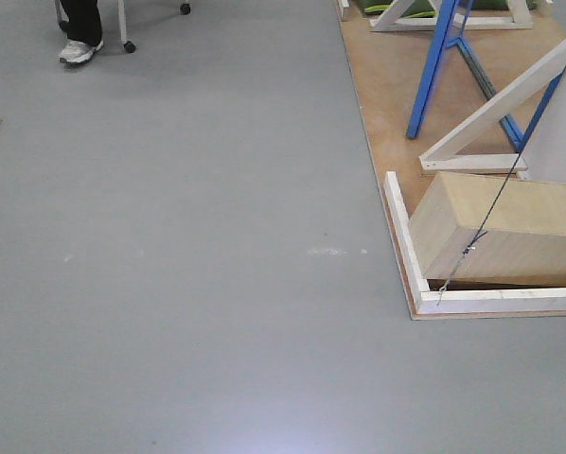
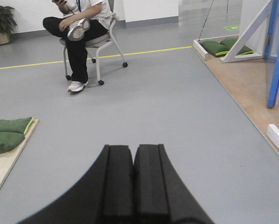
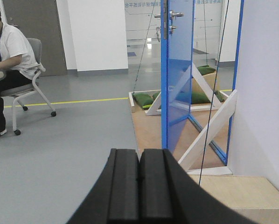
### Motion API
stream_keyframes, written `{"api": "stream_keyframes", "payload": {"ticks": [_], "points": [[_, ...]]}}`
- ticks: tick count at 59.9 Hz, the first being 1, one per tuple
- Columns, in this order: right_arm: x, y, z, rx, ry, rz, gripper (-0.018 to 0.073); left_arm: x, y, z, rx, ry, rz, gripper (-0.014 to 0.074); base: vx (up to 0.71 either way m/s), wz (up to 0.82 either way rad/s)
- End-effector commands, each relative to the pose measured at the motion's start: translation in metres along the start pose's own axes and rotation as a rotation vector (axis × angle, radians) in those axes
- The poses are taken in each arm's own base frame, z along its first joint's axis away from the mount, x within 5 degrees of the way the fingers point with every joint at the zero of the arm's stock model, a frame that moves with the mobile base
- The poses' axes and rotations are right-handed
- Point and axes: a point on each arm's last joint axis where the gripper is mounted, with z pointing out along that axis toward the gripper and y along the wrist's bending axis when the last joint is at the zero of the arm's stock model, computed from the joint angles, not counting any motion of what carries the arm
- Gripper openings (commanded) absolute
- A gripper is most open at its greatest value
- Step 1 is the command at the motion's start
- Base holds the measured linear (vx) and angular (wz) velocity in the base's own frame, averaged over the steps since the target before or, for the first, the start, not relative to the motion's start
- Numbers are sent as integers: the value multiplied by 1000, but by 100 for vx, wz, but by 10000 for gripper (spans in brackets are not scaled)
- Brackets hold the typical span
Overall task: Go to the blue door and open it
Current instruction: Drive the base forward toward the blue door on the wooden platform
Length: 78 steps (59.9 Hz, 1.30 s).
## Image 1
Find dark blue cord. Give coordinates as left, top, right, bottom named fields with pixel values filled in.
left=434, top=35, right=566, bottom=306

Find white far border rail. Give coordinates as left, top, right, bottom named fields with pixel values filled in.
left=336, top=0, right=350, bottom=22

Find wooden box weight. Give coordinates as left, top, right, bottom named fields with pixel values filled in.
left=409, top=172, right=566, bottom=287

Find white diagonal wooden brace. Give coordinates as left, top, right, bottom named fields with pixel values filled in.
left=419, top=38, right=566, bottom=175

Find green sandbag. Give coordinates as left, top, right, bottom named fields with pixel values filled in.
left=360, top=0, right=393, bottom=15
left=401, top=0, right=507, bottom=18

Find person leg black trousers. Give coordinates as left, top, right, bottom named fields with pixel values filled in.
left=60, top=0, right=102, bottom=46

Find white wooden border rail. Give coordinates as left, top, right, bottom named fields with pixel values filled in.
left=380, top=171, right=566, bottom=320

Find plywood base platform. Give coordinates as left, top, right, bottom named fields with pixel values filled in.
left=335, top=0, right=566, bottom=322

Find black caster wheel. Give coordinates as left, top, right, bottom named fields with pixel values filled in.
left=180, top=3, right=191, bottom=15

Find white wall panel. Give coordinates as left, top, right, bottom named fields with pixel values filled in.
left=519, top=69, right=566, bottom=183

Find white table leg with caster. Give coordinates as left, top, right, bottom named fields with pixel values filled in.
left=117, top=0, right=136, bottom=54

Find white far wooden brace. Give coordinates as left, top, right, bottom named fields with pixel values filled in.
left=370, top=1, right=533, bottom=32

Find white sneaker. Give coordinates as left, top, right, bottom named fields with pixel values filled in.
left=59, top=40, right=103, bottom=65

